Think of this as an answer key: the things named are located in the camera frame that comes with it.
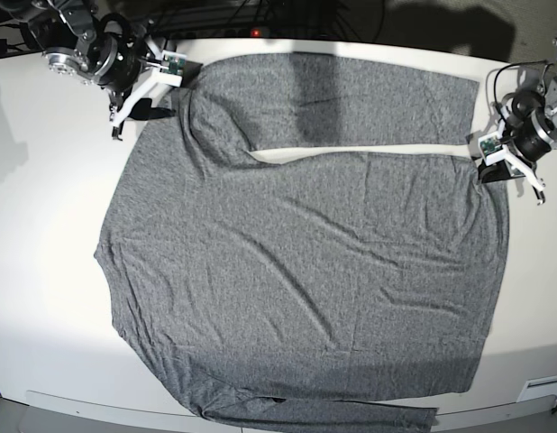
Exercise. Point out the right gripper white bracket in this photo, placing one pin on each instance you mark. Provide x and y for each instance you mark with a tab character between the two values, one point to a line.
129	67

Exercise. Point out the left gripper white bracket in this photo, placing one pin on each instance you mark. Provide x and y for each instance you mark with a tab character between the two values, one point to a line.
525	137

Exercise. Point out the grey long-sleeve T-shirt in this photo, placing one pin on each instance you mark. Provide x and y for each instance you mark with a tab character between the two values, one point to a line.
272	273

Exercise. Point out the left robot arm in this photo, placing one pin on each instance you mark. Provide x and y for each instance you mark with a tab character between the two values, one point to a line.
546	85

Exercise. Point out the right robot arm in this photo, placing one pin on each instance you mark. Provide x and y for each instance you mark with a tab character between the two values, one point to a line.
67	33

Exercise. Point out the black power strip with LED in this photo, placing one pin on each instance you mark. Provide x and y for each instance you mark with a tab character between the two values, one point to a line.
264	29

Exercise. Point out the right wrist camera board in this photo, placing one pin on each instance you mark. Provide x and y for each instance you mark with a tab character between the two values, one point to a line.
173	63

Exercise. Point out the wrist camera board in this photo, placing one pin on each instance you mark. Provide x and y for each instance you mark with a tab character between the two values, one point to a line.
173	63
489	144

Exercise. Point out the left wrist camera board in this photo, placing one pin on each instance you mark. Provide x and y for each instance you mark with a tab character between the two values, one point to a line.
489	144

